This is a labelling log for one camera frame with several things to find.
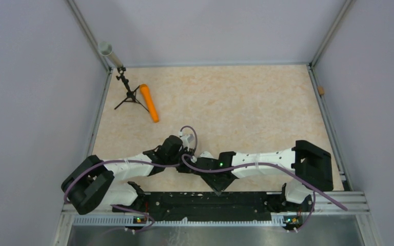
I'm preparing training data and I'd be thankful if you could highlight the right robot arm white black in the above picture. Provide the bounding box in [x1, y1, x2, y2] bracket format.
[189, 140, 333, 211]

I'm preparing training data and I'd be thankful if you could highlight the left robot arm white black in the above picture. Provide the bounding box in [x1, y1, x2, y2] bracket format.
[61, 134, 195, 215]

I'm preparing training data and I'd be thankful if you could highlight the black mini tripod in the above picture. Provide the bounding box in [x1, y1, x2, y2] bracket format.
[114, 67, 149, 112]

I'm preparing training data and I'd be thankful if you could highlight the small cork piece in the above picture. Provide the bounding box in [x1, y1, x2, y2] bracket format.
[317, 86, 325, 96]

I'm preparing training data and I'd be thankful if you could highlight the grey tube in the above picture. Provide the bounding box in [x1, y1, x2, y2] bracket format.
[97, 41, 124, 68]

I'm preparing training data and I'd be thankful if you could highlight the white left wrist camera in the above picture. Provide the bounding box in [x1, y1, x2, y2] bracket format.
[180, 134, 195, 149]

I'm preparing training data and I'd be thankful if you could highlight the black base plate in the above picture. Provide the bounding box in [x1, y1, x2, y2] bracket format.
[112, 191, 315, 222]

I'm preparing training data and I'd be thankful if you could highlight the white cable duct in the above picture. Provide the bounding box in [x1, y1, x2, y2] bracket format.
[73, 215, 286, 227]

